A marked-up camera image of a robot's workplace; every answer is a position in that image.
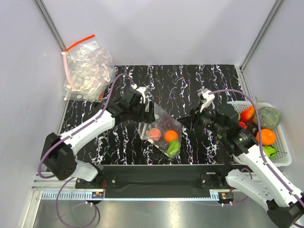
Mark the peach fruit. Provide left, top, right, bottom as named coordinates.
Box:
left=148, top=128, right=162, bottom=141

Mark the black marble pattern mat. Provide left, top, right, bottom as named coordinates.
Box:
left=51, top=64, right=247, bottom=166

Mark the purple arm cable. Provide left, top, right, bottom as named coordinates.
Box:
left=38, top=73, right=138, bottom=179
left=210, top=89, right=304, bottom=225

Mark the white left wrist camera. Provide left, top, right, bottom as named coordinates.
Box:
left=131, top=84, right=147, bottom=104

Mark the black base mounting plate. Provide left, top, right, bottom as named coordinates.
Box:
left=75, top=164, right=245, bottom=190

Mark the stack of zip bags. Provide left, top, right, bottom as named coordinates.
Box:
left=61, top=35, right=115, bottom=102

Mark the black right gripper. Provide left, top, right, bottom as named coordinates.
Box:
left=177, top=102, right=226, bottom=136

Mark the red orange pepper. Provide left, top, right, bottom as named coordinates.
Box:
left=240, top=106, right=256, bottom=123

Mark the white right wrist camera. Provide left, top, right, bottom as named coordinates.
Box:
left=198, top=88, right=215, bottom=113

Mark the clear spotted zip bag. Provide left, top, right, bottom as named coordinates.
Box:
left=139, top=104, right=182, bottom=159

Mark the purple grape bunch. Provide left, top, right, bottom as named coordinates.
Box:
left=158, top=114, right=175, bottom=130

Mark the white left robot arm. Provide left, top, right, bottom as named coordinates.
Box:
left=41, top=87, right=155, bottom=188

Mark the orange fruit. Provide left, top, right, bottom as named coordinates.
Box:
left=163, top=130, right=178, bottom=143
left=256, top=129, right=276, bottom=146

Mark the dark plum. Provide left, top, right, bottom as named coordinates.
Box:
left=245, top=122, right=258, bottom=136

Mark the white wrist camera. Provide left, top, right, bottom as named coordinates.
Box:
left=131, top=84, right=147, bottom=104
left=198, top=88, right=215, bottom=113

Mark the green apple front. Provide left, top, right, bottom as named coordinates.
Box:
left=263, top=145, right=278, bottom=159

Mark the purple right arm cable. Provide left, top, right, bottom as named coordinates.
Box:
left=210, top=89, right=304, bottom=225

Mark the green netted melon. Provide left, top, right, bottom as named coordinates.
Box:
left=257, top=106, right=281, bottom=130

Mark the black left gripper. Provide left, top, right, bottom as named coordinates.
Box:
left=128, top=101, right=155, bottom=124

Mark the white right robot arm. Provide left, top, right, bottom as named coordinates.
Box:
left=178, top=104, right=304, bottom=228

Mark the green starfruit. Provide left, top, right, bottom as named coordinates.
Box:
left=167, top=140, right=181, bottom=157

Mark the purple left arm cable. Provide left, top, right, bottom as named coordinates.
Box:
left=38, top=73, right=138, bottom=179

